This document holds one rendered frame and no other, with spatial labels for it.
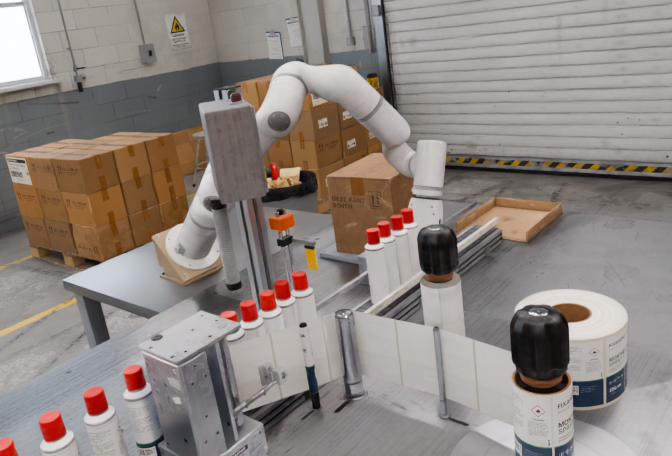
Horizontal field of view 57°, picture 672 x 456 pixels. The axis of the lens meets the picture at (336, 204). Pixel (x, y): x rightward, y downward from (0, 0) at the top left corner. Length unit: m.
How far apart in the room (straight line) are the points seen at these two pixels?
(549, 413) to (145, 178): 4.21
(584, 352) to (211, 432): 0.66
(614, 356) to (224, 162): 0.81
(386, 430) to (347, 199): 0.97
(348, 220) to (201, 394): 1.10
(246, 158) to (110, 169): 3.51
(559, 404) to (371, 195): 1.13
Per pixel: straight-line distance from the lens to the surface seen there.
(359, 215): 2.01
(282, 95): 1.62
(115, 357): 1.81
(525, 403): 0.99
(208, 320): 1.13
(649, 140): 5.52
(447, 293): 1.31
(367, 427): 1.24
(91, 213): 4.70
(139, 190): 4.88
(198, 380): 1.06
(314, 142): 5.14
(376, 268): 1.61
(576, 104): 5.61
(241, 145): 1.26
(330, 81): 1.60
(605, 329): 1.23
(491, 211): 2.42
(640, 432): 1.24
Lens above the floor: 1.63
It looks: 17 degrees down
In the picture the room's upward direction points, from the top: 8 degrees counter-clockwise
